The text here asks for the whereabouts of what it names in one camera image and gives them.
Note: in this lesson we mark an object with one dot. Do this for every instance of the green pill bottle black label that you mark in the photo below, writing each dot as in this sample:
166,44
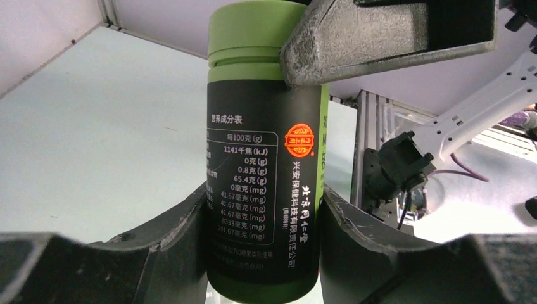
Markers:
265,158

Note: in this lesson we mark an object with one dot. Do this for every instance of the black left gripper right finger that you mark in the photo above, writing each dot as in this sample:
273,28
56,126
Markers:
363,260

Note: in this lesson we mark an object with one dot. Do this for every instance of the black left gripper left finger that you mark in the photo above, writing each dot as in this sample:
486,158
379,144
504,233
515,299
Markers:
160,261

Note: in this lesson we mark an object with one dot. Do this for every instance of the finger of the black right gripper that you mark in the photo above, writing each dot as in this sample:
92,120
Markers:
337,40

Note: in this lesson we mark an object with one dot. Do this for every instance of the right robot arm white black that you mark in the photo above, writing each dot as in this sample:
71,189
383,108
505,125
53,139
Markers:
408,159

